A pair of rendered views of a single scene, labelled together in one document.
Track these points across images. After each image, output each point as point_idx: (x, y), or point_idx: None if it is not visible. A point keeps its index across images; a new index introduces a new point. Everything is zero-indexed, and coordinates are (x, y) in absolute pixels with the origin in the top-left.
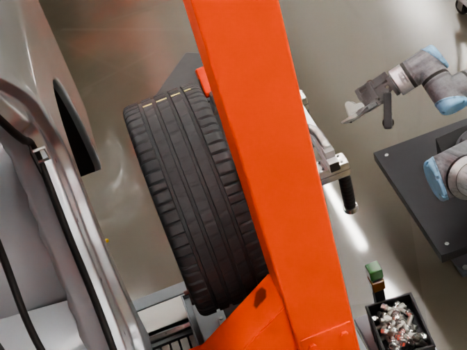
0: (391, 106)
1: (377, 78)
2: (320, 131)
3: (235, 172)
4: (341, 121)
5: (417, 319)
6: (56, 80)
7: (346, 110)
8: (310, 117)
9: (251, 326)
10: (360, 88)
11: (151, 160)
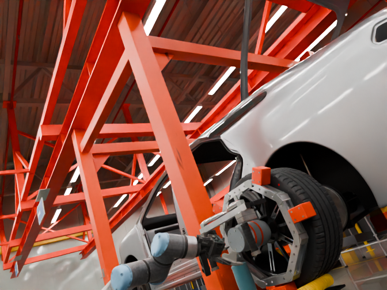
0: (199, 259)
1: (204, 238)
2: (208, 218)
3: None
4: (228, 245)
5: None
6: (312, 142)
7: (224, 241)
8: (220, 217)
9: None
10: (215, 236)
11: None
